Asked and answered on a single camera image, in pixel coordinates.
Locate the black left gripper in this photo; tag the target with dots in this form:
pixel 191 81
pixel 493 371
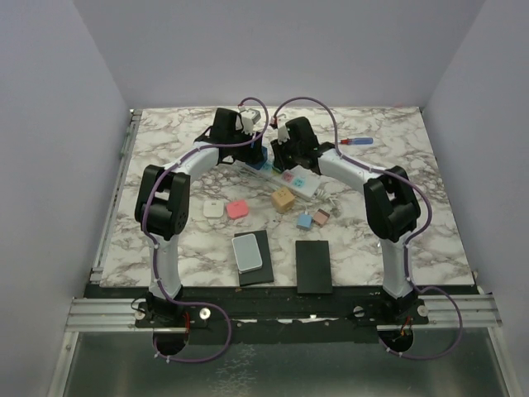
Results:
pixel 250 155

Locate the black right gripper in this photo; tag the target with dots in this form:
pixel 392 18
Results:
pixel 281 160

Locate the white power strip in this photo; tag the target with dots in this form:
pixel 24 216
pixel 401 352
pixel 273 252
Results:
pixel 298 180

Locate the blue cube socket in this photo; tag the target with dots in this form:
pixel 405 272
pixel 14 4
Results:
pixel 260 160

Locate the beige cube socket adapter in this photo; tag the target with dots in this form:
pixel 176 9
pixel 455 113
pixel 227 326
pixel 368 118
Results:
pixel 282 199

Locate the dusty pink USB charger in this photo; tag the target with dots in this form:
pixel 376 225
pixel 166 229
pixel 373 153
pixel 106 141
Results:
pixel 321 217

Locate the light blue USB charger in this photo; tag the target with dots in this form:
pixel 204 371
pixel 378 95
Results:
pixel 304 221

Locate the pink plug adapter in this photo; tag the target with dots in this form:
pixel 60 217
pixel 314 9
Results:
pixel 237 209

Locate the white folding plug adapter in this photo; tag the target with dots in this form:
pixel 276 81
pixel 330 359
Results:
pixel 213 209

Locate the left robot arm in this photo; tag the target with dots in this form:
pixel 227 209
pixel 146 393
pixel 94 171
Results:
pixel 162 204

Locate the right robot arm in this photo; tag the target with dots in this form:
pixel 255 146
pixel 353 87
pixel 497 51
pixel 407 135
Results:
pixel 392 209

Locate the blue red screwdriver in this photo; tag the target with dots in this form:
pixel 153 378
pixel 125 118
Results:
pixel 357 141

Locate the grey white power bank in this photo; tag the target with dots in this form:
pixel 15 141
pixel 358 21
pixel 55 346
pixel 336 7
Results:
pixel 247 253

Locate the black rectangular slab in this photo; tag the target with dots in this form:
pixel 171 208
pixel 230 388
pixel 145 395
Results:
pixel 313 267

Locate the black slab under power bank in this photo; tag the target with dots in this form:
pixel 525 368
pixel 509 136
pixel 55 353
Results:
pixel 265 274

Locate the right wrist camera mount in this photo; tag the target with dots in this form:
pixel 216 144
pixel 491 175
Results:
pixel 279 125

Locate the aluminium table edge rail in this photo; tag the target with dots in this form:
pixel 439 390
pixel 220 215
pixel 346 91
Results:
pixel 125 158

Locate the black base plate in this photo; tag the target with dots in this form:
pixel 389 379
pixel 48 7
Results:
pixel 269 315

